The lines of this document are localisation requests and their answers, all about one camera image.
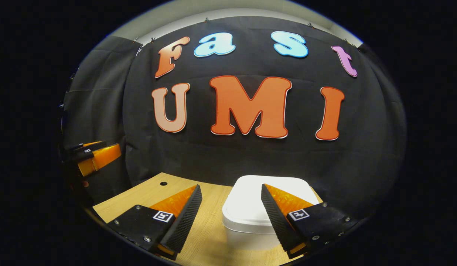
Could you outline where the white desktop garbage bin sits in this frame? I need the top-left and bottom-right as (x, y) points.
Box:
(222, 175), (321, 252)

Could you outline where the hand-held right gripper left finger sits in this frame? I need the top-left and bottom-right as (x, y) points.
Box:
(107, 184), (203, 260)

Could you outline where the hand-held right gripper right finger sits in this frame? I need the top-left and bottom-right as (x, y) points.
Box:
(260, 183), (359, 259)

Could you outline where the black backdrop cloth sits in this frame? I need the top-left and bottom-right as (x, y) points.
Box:
(60, 16), (407, 222)

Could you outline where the wooden desktop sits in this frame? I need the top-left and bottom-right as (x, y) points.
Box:
(92, 172), (325, 266)

